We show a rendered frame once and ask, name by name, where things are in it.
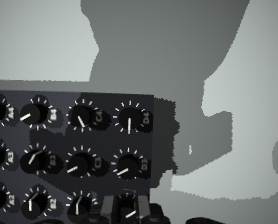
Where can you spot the black knob box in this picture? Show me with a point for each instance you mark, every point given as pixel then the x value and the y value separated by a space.
pixel 119 129

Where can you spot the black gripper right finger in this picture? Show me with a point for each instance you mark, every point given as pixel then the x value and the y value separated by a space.
pixel 143 216

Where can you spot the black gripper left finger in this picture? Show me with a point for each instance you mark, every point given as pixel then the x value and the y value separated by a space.
pixel 98 214

